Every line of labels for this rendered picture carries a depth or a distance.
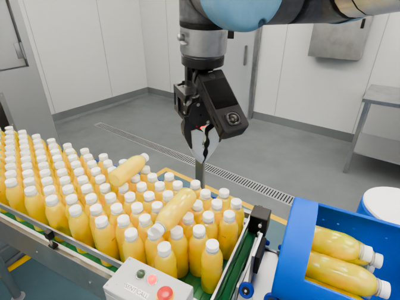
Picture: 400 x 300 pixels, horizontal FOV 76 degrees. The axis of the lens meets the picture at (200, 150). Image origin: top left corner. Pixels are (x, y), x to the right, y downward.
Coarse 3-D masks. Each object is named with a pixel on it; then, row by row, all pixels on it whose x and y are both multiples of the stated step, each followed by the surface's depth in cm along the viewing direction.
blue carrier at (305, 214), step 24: (312, 216) 65; (336, 216) 78; (360, 216) 69; (288, 240) 63; (360, 240) 79; (384, 240) 75; (288, 264) 61; (384, 264) 77; (288, 288) 62; (312, 288) 60
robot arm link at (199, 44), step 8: (184, 32) 38; (192, 32) 37; (200, 32) 37; (208, 32) 37; (216, 32) 37; (224, 32) 38; (184, 40) 39; (192, 40) 38; (200, 40) 37; (208, 40) 37; (216, 40) 38; (224, 40) 39; (184, 48) 39; (192, 48) 38; (200, 48) 38; (208, 48) 38; (216, 48) 38; (224, 48) 40; (184, 56) 42; (192, 56) 39; (200, 56) 39; (208, 56) 39; (216, 56) 39
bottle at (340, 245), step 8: (320, 232) 68; (328, 232) 68; (336, 232) 68; (312, 240) 68; (320, 240) 67; (328, 240) 66; (336, 240) 66; (344, 240) 65; (352, 240) 65; (312, 248) 68; (320, 248) 67; (328, 248) 66; (336, 248) 65; (344, 248) 65; (352, 248) 64; (360, 248) 65; (336, 256) 66; (344, 256) 65; (352, 256) 64; (360, 256) 65
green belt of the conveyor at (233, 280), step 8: (8, 216) 112; (24, 224) 108; (32, 224) 108; (40, 232) 104; (248, 232) 104; (56, 240) 101; (248, 240) 101; (72, 248) 97; (240, 248) 98; (248, 248) 100; (88, 256) 94; (240, 256) 95; (224, 264) 91; (232, 264) 91; (240, 264) 92; (232, 272) 88; (240, 272) 91; (184, 280) 86; (192, 280) 86; (200, 280) 86; (224, 280) 86; (232, 280) 86; (200, 288) 83; (224, 288) 83; (232, 288) 85; (200, 296) 81; (208, 296) 81; (224, 296) 81; (232, 296) 85
